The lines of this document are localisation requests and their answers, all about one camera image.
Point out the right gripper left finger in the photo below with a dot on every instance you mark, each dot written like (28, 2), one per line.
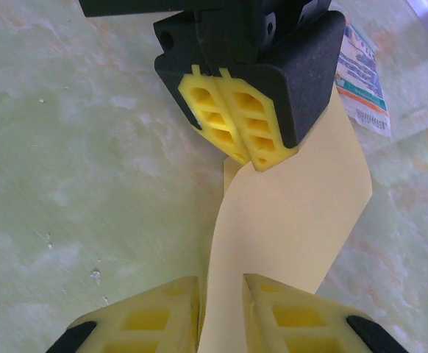
(144, 323)

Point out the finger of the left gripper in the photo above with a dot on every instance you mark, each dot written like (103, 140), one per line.
(302, 81)
(184, 73)

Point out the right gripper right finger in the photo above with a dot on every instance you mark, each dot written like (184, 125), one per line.
(309, 323)

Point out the pale yellow paper sheet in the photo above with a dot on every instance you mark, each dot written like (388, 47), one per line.
(291, 228)

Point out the printed teal sachet packet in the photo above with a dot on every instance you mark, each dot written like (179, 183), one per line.
(361, 81)

